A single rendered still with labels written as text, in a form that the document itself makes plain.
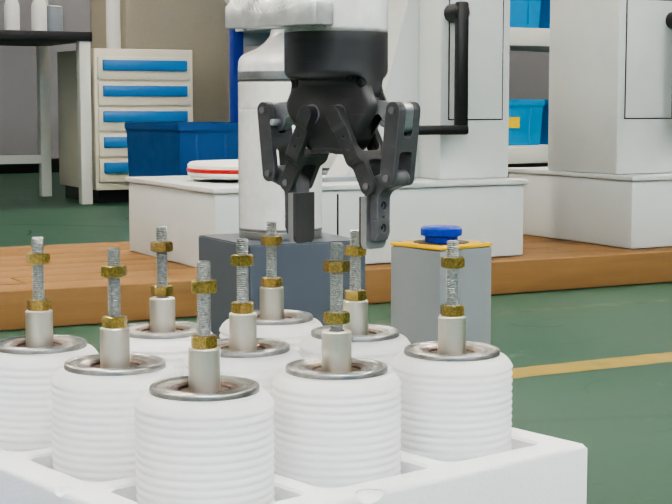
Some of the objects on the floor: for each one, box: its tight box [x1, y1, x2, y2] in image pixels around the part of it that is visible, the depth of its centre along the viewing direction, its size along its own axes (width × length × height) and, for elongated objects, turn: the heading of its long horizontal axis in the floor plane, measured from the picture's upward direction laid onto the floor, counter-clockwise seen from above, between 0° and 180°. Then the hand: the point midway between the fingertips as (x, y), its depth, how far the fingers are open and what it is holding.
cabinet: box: [57, 48, 193, 203], centre depth 681 cm, size 57×47×69 cm
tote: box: [124, 122, 238, 177], centre depth 586 cm, size 50×41×37 cm
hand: (336, 227), depth 106 cm, fingers open, 6 cm apart
